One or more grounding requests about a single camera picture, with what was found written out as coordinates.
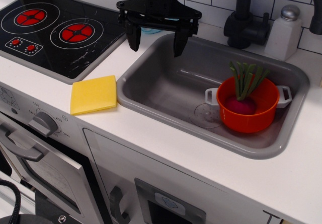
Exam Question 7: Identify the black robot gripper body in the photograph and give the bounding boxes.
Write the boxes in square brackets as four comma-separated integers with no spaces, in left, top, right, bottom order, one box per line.
[117,0,202,36]

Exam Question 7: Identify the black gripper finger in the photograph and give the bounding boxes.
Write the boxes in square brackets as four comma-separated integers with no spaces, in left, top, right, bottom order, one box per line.
[125,24,141,52]
[174,28,191,57]

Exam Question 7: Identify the purple toy beet green leaves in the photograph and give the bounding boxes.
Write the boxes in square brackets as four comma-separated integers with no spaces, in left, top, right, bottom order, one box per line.
[224,61,270,115]

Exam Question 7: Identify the grey plastic sink basin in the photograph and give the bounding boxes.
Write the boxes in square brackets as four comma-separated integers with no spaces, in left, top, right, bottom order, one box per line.
[117,34,310,160]

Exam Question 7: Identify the light blue dish brush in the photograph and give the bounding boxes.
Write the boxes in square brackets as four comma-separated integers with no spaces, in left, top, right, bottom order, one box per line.
[139,18,179,34]

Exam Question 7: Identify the black faucet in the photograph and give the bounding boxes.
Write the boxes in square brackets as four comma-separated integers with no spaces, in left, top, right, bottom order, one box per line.
[224,0,321,49]

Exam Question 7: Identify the black toy stove top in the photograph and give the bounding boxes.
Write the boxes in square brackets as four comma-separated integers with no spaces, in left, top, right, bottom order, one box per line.
[1,0,125,84]

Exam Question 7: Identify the yellow sponge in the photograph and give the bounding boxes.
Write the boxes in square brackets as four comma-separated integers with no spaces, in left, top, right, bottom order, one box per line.
[70,75,117,115]

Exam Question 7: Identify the white soap dispenser silver cap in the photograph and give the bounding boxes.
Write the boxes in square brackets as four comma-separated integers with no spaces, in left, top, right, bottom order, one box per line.
[264,5,302,61]

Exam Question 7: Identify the grey oven knob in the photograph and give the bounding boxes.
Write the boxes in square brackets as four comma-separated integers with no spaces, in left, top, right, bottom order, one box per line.
[28,112,58,137]

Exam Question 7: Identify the oven door with window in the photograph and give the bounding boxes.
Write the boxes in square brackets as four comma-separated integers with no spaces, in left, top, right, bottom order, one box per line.
[1,114,112,223]

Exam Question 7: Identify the grey dishwasher panel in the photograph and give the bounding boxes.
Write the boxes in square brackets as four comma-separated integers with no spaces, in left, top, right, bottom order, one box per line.
[134,178,206,223]

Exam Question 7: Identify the orange toy pot grey handles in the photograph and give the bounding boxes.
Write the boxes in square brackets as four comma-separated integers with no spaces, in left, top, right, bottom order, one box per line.
[205,77,292,133]

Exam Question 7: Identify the grey oven door handle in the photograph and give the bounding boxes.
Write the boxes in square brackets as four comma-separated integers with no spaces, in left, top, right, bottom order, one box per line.
[1,123,48,162]

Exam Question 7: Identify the grey cabinet door handle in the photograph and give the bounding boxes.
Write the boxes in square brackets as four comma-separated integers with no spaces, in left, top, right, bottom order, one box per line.
[110,186,130,224]

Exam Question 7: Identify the black braided cable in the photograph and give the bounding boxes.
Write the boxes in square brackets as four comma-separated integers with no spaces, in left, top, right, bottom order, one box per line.
[0,179,22,224]

